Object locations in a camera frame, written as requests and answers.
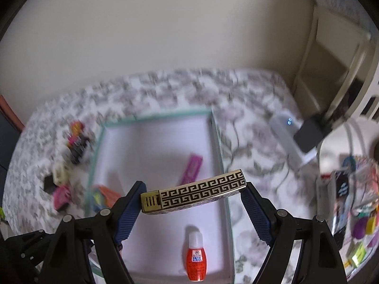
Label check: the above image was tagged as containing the dark cabinet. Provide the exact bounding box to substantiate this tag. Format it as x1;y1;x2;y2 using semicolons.
0;106;21;172

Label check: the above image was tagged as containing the white phone stand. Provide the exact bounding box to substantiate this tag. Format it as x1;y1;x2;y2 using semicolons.
315;176;336;222

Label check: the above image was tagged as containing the magenta rectangular case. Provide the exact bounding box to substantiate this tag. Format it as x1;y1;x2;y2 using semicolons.
179;153;204;185

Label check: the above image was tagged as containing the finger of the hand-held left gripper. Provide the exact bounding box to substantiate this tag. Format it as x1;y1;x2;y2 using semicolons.
4;229;57;273

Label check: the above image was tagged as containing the small black box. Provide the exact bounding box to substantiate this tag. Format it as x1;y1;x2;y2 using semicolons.
43;175;58;193

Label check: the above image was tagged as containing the pink watch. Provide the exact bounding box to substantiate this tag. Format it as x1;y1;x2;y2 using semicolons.
53;185;72;212

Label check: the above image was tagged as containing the white step shelf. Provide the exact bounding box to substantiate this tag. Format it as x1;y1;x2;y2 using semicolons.
292;4;374;119

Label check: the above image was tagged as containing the yellow-green cube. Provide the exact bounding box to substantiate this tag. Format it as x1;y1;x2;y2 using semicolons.
348;243;368;268

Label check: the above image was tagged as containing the purple toy egg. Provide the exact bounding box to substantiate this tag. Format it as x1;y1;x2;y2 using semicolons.
354;219;368;240

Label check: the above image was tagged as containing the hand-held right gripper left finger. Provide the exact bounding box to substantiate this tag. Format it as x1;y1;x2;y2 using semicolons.
40;180;148;284

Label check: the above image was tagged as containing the white power strip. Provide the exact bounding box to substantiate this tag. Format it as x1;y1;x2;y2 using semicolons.
269;114;317;164

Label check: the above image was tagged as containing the clear plastic container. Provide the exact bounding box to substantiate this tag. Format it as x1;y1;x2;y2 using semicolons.
348;155;379;213

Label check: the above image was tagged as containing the cream plastic clip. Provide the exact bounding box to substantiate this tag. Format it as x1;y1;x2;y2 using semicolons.
53;166;72;185

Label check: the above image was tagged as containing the red glue bottle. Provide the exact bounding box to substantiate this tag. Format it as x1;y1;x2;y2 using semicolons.
184;226;209;282

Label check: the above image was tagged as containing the teal cardboard box tray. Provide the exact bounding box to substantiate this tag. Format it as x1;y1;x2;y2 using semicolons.
87;108;237;284

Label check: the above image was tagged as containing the gold black patterned lighter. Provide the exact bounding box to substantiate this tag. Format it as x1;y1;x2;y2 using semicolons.
140;169;247;214

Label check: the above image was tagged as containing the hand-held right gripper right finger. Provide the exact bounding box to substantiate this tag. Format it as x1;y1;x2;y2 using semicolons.
240;182;348;284

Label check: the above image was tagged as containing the orange board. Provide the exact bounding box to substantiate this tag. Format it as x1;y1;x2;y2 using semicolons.
0;95;26;133

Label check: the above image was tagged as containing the black toy car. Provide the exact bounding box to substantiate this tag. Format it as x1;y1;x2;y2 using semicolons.
67;143;91;164

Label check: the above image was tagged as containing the brown dog toy figure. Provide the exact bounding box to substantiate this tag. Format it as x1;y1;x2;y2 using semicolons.
68;121;86;147

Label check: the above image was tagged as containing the black power adapter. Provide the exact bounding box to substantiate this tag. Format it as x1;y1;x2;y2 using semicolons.
293;115;332;154

